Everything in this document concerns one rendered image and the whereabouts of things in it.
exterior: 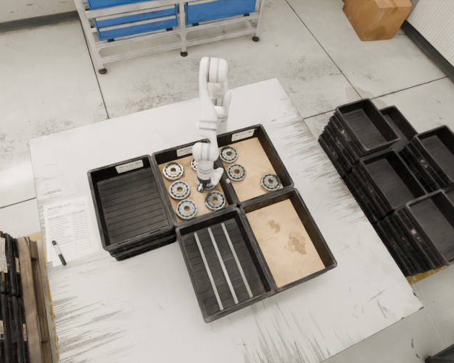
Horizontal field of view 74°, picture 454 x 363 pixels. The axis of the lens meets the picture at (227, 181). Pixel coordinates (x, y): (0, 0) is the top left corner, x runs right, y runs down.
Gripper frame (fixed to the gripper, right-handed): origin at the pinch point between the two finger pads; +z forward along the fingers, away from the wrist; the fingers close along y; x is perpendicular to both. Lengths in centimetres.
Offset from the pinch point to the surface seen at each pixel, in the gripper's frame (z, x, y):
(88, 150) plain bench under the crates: 15, -72, 0
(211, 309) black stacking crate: 2, 26, 49
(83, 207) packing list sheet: 15, -54, 30
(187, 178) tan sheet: 2.2, -10.5, -1.4
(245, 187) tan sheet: 2.2, 18.4, -9.2
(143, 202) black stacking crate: 2.3, -23.2, 19.3
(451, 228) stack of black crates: 36, 145, -56
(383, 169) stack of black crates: 47, 102, -89
